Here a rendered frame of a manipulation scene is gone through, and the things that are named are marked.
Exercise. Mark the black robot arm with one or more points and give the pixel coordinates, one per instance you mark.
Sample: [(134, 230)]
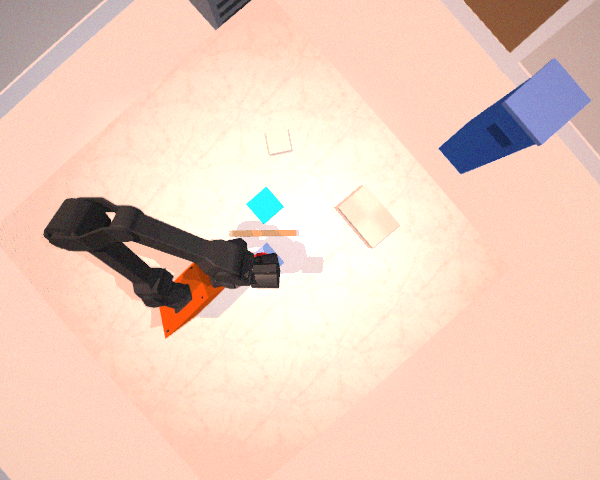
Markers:
[(82, 225)]

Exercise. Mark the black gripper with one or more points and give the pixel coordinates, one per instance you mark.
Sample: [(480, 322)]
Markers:
[(267, 258)]

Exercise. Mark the tan wooden bar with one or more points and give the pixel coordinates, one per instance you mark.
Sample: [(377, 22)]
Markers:
[(244, 233)]

